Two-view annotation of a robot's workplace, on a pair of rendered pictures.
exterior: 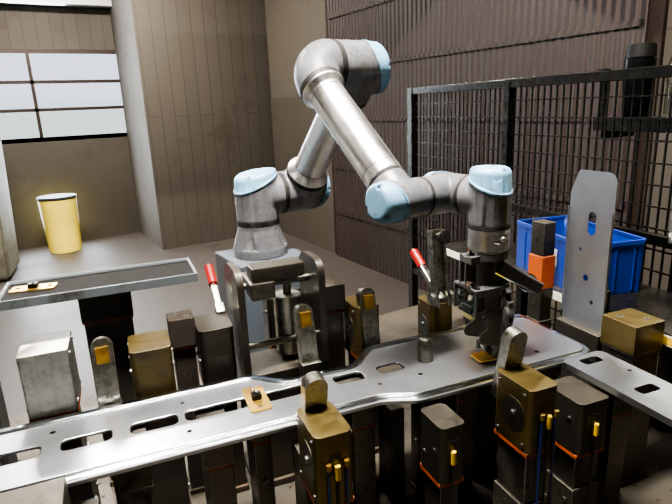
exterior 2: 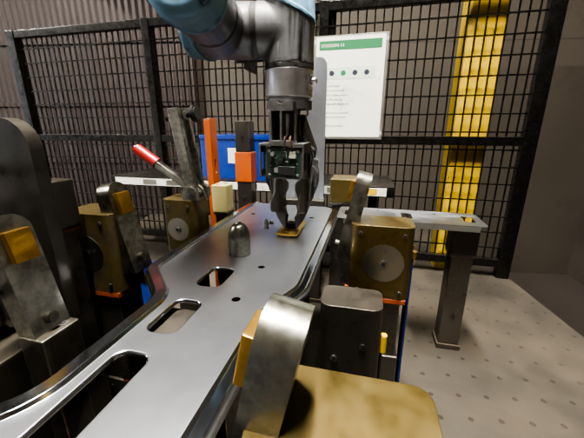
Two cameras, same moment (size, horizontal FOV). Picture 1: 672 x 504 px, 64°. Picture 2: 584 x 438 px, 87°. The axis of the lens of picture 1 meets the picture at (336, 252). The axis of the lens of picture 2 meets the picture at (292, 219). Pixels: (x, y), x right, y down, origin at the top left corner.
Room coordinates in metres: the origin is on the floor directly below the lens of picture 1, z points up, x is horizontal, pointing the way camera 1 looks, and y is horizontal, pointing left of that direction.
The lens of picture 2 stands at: (0.66, 0.14, 1.18)
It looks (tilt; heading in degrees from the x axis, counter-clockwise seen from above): 16 degrees down; 305
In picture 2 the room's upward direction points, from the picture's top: straight up
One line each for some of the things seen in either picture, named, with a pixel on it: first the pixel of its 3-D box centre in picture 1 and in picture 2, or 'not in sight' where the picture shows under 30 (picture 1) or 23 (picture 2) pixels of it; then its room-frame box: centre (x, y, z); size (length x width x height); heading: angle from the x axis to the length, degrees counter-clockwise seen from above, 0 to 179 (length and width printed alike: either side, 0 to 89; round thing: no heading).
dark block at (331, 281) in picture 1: (332, 367); (66, 329); (1.13, 0.02, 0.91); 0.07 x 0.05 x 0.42; 22
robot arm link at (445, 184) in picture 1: (442, 193); (219, 28); (1.04, -0.21, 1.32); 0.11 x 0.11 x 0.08; 34
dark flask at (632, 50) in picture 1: (638, 80); not in sight; (1.46, -0.80, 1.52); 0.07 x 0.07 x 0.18
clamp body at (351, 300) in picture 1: (360, 374); (112, 321); (1.14, -0.04, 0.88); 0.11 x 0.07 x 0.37; 22
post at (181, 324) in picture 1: (190, 403); not in sight; (1.01, 0.32, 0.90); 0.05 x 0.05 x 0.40; 22
